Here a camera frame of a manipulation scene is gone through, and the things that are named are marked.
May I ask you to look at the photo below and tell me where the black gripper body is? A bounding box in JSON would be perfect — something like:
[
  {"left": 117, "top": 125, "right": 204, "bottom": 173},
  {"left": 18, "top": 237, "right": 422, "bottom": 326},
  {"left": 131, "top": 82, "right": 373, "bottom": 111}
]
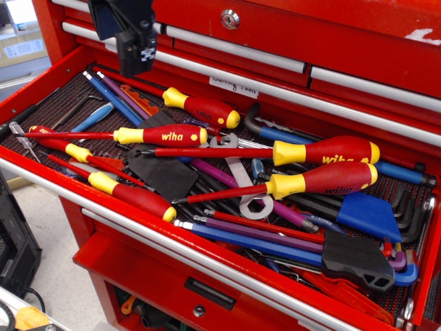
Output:
[{"left": 105, "top": 0, "right": 155, "bottom": 34}]

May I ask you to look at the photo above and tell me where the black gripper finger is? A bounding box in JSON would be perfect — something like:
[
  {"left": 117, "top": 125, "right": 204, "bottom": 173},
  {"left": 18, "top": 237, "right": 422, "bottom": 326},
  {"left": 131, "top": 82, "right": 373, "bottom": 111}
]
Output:
[
  {"left": 87, "top": 0, "right": 119, "bottom": 40},
  {"left": 116, "top": 20, "right": 157, "bottom": 78}
]

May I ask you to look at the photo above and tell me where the red yellow Wiha screwdriver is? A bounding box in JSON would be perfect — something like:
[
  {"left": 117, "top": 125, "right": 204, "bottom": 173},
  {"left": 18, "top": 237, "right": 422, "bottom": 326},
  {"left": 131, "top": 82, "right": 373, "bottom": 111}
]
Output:
[{"left": 14, "top": 124, "right": 208, "bottom": 148}]

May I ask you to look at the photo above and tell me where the orange hex key holder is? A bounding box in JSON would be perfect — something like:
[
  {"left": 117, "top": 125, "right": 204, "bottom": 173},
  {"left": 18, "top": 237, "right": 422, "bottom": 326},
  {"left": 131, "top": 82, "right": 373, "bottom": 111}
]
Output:
[{"left": 120, "top": 84, "right": 160, "bottom": 116}]

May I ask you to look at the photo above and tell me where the black L hex key left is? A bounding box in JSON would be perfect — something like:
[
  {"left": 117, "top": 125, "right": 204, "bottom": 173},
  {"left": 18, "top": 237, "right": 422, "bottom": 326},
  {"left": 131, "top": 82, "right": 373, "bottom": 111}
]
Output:
[{"left": 51, "top": 94, "right": 103, "bottom": 129}]

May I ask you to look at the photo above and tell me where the long blue hex key rear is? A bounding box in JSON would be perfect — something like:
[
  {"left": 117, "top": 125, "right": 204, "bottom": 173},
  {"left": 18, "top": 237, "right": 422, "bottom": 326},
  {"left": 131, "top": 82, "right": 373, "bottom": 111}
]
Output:
[{"left": 83, "top": 70, "right": 142, "bottom": 127}]

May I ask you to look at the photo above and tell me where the long blue hex key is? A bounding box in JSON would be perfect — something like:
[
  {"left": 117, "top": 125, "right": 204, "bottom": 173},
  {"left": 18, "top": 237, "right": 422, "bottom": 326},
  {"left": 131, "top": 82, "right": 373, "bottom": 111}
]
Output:
[
  {"left": 174, "top": 218, "right": 419, "bottom": 292},
  {"left": 83, "top": 70, "right": 142, "bottom": 127}
]

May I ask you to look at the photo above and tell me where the white cutting tools label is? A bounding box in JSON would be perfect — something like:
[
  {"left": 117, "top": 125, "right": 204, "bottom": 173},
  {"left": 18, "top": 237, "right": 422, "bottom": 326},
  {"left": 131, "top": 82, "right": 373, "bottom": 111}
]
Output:
[{"left": 209, "top": 77, "right": 259, "bottom": 99}]

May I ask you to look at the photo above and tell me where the red yellow screwdriver rear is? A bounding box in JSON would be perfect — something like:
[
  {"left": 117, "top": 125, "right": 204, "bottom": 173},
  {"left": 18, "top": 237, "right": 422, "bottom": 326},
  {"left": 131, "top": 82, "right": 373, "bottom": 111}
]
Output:
[{"left": 93, "top": 66, "right": 240, "bottom": 129}]

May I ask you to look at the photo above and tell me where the silver chest lock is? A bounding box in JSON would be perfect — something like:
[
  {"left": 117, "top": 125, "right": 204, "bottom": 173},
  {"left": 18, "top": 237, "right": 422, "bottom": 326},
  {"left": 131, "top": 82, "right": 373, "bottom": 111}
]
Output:
[{"left": 221, "top": 9, "right": 240, "bottom": 30}]

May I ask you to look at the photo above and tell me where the small red yellow screwdriver left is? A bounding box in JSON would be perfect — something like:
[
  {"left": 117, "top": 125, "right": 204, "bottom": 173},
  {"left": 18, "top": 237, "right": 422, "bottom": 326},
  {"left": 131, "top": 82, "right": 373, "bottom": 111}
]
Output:
[{"left": 24, "top": 126, "right": 154, "bottom": 192}]

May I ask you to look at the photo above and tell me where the silver flat wrench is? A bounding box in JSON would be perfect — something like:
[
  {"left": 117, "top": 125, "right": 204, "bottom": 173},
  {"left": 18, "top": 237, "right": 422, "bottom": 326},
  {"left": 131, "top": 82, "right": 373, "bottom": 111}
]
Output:
[{"left": 209, "top": 134, "right": 274, "bottom": 220}]

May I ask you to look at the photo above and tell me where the black hex key holder centre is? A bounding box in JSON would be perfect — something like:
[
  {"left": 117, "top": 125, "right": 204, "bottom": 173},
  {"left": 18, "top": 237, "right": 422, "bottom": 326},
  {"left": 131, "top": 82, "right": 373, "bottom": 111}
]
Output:
[{"left": 126, "top": 143, "right": 198, "bottom": 202}]

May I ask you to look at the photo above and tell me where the black hex key holder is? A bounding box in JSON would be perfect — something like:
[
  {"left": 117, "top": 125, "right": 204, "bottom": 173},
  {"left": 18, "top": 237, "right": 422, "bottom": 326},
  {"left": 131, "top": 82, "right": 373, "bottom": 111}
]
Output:
[
  {"left": 126, "top": 143, "right": 198, "bottom": 202},
  {"left": 322, "top": 231, "right": 395, "bottom": 293}
]

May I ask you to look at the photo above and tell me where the red yellow screwdriver front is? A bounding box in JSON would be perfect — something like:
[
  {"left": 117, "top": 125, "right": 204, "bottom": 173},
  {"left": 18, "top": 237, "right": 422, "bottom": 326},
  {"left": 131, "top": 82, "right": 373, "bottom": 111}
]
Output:
[{"left": 42, "top": 152, "right": 177, "bottom": 223}]

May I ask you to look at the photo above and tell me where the magenta hex key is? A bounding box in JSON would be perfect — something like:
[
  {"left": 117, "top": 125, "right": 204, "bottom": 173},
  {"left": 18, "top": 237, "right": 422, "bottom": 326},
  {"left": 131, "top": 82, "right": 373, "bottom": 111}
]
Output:
[{"left": 189, "top": 159, "right": 319, "bottom": 233}]

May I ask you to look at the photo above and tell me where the large red yellow screwdriver upper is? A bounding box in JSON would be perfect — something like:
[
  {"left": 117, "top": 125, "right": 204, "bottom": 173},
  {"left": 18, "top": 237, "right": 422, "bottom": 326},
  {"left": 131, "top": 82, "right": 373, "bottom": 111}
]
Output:
[{"left": 136, "top": 136, "right": 380, "bottom": 166}]

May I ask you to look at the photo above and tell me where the large red yellow screwdriver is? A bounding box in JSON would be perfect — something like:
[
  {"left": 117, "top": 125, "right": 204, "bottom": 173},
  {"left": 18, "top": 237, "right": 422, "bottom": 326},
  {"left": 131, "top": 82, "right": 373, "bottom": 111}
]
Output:
[
  {"left": 136, "top": 136, "right": 380, "bottom": 166},
  {"left": 172, "top": 161, "right": 378, "bottom": 205}
]

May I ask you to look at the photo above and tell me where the large red yellow screwdriver lower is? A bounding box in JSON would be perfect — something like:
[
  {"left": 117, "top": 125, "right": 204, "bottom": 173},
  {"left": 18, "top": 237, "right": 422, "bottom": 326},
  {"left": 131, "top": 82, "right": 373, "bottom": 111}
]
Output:
[{"left": 172, "top": 161, "right": 378, "bottom": 205}]

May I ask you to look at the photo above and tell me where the black device on floor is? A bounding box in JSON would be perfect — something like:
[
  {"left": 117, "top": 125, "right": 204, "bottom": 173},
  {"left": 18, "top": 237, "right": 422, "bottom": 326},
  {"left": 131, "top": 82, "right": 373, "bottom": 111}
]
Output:
[{"left": 1, "top": 177, "right": 42, "bottom": 298}]

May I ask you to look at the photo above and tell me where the red tool chest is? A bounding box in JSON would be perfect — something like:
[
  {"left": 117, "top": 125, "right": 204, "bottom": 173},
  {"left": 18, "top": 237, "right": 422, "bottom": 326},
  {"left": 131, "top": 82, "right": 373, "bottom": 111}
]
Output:
[{"left": 0, "top": 0, "right": 441, "bottom": 331}]

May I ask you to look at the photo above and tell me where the long red hex key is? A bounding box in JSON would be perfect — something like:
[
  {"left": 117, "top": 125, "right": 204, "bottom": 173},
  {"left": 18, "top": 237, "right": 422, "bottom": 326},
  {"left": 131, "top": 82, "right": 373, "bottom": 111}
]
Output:
[{"left": 201, "top": 210, "right": 393, "bottom": 258}]

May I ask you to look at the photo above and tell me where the open red drawer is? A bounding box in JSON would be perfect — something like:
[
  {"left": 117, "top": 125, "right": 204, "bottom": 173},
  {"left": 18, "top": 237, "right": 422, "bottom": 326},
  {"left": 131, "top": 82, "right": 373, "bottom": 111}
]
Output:
[{"left": 1, "top": 45, "right": 440, "bottom": 330}]

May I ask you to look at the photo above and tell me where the blue black L hex key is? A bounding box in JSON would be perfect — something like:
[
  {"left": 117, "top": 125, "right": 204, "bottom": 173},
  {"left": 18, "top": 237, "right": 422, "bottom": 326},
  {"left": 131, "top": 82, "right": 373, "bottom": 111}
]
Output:
[{"left": 244, "top": 103, "right": 439, "bottom": 188}]

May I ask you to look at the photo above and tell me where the blue hex key holder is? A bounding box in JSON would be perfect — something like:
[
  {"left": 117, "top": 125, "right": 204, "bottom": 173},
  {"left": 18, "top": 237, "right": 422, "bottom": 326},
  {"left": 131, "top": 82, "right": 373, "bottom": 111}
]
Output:
[{"left": 336, "top": 192, "right": 402, "bottom": 243}]

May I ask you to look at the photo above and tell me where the black hex key holder right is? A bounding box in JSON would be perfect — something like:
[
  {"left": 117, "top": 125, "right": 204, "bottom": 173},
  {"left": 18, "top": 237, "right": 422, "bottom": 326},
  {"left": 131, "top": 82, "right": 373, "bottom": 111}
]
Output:
[{"left": 322, "top": 231, "right": 395, "bottom": 293}]

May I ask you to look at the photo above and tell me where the red plastic holder front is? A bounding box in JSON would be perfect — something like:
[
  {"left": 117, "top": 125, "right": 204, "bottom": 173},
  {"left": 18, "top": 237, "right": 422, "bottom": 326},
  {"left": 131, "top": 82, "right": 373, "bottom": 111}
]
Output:
[{"left": 298, "top": 270, "right": 395, "bottom": 325}]

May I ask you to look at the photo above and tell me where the long purple hex key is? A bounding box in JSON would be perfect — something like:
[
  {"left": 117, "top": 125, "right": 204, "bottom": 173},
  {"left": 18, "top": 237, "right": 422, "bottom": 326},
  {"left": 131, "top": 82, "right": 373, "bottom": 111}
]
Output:
[{"left": 192, "top": 214, "right": 407, "bottom": 272}]

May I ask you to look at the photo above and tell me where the blue handled tool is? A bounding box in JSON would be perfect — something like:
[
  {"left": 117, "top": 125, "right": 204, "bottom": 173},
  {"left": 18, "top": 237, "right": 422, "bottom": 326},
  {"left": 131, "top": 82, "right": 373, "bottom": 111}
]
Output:
[{"left": 71, "top": 102, "right": 114, "bottom": 132}]

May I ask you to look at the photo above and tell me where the clear handle tester screwdriver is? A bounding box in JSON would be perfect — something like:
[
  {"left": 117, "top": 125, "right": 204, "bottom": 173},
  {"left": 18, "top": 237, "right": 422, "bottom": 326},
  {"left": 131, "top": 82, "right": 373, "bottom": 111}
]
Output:
[{"left": 8, "top": 121, "right": 41, "bottom": 163}]

